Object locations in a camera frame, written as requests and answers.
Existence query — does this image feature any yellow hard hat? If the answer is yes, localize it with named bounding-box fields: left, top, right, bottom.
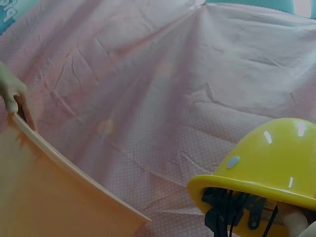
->
left=187, top=118, right=316, bottom=237

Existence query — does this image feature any orange plastic basin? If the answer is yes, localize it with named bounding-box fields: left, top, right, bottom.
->
left=0, top=113, right=153, bottom=237

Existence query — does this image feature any person's left hand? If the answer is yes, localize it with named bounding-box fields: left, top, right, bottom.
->
left=0, top=61, right=38, bottom=132

